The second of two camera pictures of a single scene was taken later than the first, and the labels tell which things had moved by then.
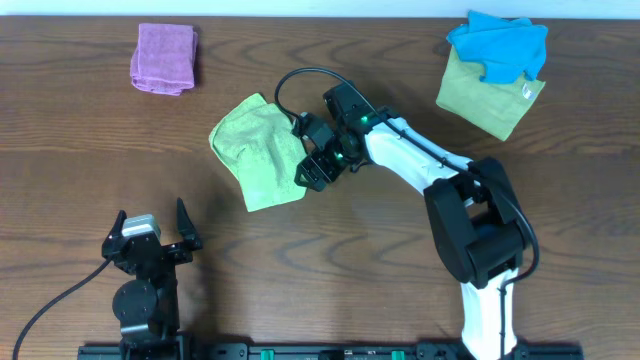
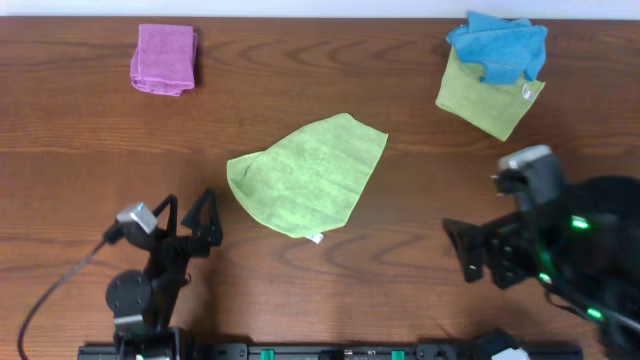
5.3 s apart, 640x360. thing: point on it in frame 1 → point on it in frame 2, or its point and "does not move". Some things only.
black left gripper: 183,253 → 197,247
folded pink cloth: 163,61 does not move
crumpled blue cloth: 507,48 does not move
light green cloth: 255,141 → 307,183
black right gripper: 315,158 → 498,235
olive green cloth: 498,108 does not move
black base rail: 348,352 does not move
